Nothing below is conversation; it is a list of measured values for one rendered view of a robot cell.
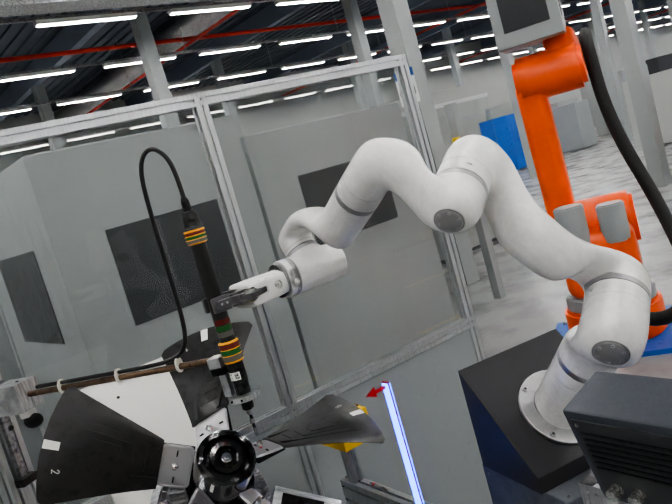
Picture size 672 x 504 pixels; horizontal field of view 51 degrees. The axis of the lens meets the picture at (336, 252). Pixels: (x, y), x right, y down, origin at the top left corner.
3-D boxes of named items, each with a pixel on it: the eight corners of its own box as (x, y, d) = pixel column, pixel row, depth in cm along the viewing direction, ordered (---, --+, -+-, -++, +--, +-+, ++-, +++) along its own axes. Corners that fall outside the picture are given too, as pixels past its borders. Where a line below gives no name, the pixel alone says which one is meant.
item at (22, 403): (-8, 421, 169) (-19, 389, 168) (14, 409, 176) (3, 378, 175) (24, 416, 165) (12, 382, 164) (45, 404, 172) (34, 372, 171)
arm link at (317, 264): (284, 247, 153) (306, 281, 150) (333, 231, 161) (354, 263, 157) (275, 268, 160) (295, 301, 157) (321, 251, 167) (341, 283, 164)
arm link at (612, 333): (617, 347, 150) (662, 273, 133) (609, 419, 138) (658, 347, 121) (560, 330, 152) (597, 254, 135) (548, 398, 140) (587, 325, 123)
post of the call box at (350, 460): (349, 482, 197) (337, 441, 195) (357, 477, 198) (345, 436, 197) (355, 484, 194) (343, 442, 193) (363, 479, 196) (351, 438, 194)
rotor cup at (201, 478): (204, 530, 140) (212, 504, 131) (171, 469, 147) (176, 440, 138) (266, 495, 148) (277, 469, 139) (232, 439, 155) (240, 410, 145)
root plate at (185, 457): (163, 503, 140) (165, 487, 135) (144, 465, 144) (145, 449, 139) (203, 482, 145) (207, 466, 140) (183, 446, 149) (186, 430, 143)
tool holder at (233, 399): (215, 408, 146) (201, 363, 145) (231, 394, 152) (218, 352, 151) (252, 402, 143) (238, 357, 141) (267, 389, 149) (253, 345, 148)
